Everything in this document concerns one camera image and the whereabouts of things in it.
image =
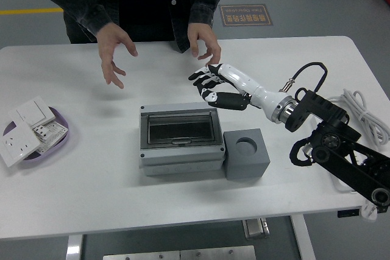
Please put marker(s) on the person's right hand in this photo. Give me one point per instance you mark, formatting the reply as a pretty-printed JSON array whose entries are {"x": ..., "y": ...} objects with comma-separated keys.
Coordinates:
[{"x": 111, "y": 40}]

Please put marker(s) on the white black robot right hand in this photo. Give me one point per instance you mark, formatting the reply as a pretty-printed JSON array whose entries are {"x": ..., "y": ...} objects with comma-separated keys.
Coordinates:
[{"x": 243, "y": 78}]

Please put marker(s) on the person's left hand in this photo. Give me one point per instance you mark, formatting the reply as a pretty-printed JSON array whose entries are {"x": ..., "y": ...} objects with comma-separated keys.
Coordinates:
[{"x": 202, "y": 33}]

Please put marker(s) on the grey enclosure box with lid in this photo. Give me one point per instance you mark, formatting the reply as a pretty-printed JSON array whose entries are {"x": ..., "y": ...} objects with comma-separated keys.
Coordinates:
[{"x": 179, "y": 153}]

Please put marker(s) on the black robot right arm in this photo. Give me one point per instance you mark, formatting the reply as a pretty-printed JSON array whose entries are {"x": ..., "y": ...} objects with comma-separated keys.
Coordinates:
[{"x": 323, "y": 114}]

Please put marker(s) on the grey cube with round recess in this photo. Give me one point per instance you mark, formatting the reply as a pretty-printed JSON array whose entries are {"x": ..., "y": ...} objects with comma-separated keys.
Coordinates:
[{"x": 243, "y": 165}]

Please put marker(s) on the black table control box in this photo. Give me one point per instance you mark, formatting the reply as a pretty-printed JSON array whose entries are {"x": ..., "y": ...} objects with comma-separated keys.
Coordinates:
[{"x": 348, "y": 213}]

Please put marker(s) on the dark floor sign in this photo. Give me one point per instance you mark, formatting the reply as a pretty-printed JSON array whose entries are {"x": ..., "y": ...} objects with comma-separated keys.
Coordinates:
[{"x": 246, "y": 15}]

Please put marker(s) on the purple tray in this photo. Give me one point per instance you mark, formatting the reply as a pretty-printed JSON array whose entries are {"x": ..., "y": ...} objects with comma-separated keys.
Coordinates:
[{"x": 59, "y": 142}]

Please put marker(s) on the small white socket module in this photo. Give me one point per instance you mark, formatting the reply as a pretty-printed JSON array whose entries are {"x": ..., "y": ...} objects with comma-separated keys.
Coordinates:
[{"x": 41, "y": 132}]

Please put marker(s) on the white table leg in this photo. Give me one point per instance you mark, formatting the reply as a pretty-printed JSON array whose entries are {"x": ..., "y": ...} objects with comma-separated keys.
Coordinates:
[
  {"x": 74, "y": 248},
  {"x": 301, "y": 238}
]

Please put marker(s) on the white power plug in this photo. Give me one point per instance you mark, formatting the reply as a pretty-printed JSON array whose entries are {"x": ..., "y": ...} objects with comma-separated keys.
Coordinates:
[{"x": 369, "y": 212}]

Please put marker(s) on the white rocker switch plate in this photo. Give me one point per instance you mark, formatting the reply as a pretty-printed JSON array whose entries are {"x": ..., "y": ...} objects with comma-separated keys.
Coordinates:
[{"x": 33, "y": 114}]

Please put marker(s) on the white wall socket plate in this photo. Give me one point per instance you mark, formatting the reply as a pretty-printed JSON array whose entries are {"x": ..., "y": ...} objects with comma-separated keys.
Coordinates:
[{"x": 16, "y": 145}]

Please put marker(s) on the grey table bracket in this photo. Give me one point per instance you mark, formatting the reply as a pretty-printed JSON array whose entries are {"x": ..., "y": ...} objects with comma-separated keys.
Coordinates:
[{"x": 256, "y": 228}]

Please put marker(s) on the grey metal base plate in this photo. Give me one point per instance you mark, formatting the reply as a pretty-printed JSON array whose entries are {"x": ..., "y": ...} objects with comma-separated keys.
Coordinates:
[{"x": 179, "y": 254}]

